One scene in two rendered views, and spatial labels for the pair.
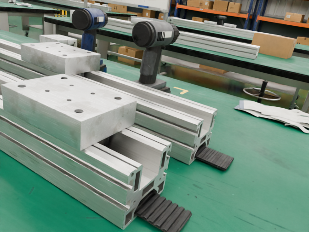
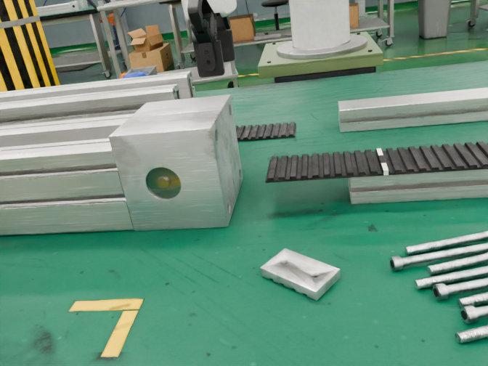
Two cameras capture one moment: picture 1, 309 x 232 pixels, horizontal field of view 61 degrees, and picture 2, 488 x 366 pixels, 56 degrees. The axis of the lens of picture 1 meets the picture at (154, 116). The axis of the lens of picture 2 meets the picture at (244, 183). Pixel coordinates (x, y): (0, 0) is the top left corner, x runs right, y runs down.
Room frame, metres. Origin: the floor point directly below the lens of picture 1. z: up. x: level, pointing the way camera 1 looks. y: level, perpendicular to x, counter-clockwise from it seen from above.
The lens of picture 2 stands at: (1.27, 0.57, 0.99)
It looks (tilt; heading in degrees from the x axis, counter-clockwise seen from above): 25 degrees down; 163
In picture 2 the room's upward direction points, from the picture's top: 9 degrees counter-clockwise
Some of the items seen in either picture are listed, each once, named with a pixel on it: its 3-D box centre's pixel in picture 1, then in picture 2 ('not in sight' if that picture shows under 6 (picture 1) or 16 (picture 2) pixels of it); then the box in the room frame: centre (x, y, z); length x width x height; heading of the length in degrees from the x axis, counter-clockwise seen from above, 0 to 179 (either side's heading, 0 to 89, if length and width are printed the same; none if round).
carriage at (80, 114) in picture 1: (70, 113); not in sight; (0.35, 0.13, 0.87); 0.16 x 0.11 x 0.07; 61
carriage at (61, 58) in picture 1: (60, 62); not in sight; (0.64, 0.25, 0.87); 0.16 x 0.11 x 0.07; 61
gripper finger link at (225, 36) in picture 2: not in sight; (221, 35); (0.65, 0.76, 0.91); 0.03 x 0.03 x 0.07; 61
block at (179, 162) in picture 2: not in sight; (186, 155); (0.85, 0.65, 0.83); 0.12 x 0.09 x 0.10; 151
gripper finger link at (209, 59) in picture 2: not in sight; (205, 49); (0.74, 0.71, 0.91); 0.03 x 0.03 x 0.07; 61
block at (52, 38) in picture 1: (55, 50); not in sight; (0.98, 0.40, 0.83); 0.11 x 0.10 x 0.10; 151
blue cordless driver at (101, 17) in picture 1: (94, 44); not in sight; (0.85, 0.23, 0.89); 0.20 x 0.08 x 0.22; 171
